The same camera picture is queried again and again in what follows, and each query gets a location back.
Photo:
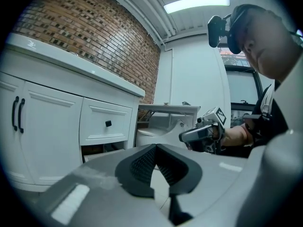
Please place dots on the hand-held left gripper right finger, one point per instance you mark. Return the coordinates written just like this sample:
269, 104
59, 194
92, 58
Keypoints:
201, 174

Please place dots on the person's head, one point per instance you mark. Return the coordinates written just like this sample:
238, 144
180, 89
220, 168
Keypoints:
267, 44

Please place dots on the ceiling light panel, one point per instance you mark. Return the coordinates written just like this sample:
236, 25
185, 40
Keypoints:
196, 3

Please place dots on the tall white drawer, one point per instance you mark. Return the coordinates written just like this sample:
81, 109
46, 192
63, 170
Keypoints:
94, 131

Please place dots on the person's black shirt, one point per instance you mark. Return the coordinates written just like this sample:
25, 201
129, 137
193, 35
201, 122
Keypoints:
277, 117

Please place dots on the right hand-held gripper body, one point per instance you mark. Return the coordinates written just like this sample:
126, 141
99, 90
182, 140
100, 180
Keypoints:
219, 119

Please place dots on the person's right forearm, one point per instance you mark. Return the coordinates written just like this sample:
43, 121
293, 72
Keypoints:
236, 136

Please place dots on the white vanity cabinet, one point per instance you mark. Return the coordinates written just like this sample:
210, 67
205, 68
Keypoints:
59, 79

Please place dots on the shallow white drawer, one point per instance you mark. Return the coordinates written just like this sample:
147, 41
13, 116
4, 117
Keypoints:
94, 157

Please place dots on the white cabinet door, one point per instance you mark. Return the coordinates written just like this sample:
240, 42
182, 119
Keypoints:
7, 150
52, 138

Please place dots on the white ceiling pipe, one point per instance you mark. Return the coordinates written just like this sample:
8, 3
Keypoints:
169, 31

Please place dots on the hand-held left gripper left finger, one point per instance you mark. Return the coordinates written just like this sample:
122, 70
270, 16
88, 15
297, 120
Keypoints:
94, 185

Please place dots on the white toilet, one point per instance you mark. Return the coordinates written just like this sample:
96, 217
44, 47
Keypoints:
154, 136

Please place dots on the black square drawer knob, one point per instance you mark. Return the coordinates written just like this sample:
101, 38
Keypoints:
108, 123

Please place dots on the small dark debris piece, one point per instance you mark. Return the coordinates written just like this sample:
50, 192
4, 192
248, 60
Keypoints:
187, 102

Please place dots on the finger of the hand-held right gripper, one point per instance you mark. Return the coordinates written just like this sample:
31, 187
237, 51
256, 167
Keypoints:
196, 133

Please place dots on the chrome faucet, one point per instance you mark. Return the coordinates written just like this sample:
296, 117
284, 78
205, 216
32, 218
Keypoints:
74, 54

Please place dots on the white sink basin top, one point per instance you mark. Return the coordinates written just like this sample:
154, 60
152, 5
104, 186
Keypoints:
47, 49

